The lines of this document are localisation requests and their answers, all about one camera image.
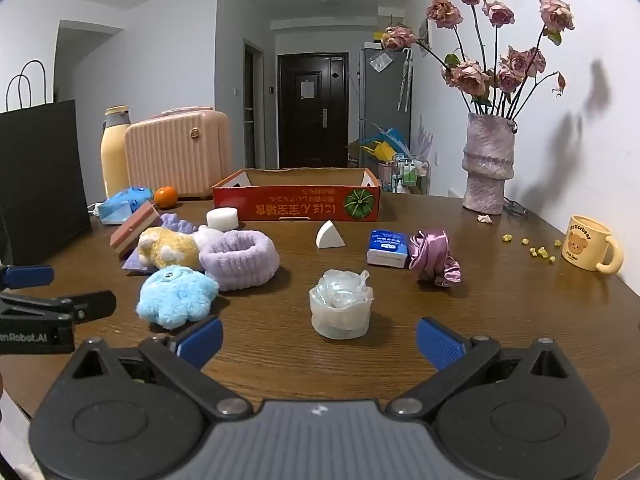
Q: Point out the black paper shopping bag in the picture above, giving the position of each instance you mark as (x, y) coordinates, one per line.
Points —
(40, 185)

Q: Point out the pink satin scrunchie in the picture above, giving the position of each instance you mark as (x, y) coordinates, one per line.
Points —
(430, 255)

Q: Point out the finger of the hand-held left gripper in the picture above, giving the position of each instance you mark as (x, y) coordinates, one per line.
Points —
(60, 306)
(27, 277)

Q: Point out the red printed cardboard box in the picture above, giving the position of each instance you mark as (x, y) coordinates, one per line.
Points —
(300, 205)

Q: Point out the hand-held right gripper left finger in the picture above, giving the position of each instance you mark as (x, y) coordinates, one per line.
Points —
(200, 340)

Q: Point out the purple textured vase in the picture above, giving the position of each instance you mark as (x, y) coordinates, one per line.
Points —
(482, 170)

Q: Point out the grey interior door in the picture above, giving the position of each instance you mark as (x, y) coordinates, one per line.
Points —
(252, 110)

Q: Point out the clear pouch on refrigerator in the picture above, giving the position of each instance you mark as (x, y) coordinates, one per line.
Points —
(380, 61)

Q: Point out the dark brown entrance door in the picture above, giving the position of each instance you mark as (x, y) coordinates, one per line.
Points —
(312, 130)

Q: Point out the yellow insulated bottle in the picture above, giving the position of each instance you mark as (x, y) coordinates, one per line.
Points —
(114, 160)

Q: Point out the pink trash bin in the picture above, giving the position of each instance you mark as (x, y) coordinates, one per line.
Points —
(385, 170)

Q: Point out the clear crumpled plastic cap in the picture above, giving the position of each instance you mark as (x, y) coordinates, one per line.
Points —
(340, 315)

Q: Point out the yellow bear mug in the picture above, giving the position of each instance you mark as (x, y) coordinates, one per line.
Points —
(582, 245)

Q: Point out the orange mandarin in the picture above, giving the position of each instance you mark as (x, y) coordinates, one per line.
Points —
(166, 197)

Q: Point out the scattered yellow flower bits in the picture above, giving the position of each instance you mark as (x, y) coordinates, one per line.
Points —
(541, 250)

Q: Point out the blue plastic bag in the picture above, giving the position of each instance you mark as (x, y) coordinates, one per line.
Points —
(392, 136)

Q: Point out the pink layered sponge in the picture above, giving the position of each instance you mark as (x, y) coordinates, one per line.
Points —
(132, 230)

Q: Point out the white wedge sponge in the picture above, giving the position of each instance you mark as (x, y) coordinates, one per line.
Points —
(327, 237)

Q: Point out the yellow plush toy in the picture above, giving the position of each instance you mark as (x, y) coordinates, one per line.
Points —
(170, 247)

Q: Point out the fallen pink petal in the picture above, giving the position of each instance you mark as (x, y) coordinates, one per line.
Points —
(485, 218)

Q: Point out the white wall fuse box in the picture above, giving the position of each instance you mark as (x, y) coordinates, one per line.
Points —
(424, 30)

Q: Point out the purple feathery wall decoration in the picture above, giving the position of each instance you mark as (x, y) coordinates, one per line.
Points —
(422, 137)

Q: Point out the pink ribbed suitcase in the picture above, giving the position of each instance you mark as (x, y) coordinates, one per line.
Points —
(175, 155)

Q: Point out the blue tissue pack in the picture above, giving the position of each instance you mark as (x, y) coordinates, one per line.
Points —
(387, 247)

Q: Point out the clear folded umbrella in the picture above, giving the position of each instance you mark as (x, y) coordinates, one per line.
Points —
(403, 85)

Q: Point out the yellow bag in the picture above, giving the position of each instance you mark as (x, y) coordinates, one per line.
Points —
(375, 150)

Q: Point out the grey refrigerator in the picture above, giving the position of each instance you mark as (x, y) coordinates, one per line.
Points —
(382, 105)

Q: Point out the light blue plush toy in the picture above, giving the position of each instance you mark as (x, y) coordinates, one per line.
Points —
(175, 295)

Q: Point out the purple knitted cloth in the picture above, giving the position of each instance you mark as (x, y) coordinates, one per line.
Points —
(175, 223)

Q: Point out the white round sponge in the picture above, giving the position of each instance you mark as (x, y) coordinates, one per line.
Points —
(222, 219)

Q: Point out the purple fluffy headband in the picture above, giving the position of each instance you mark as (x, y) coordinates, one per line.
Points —
(250, 255)

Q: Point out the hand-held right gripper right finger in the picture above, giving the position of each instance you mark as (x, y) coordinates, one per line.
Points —
(440, 345)

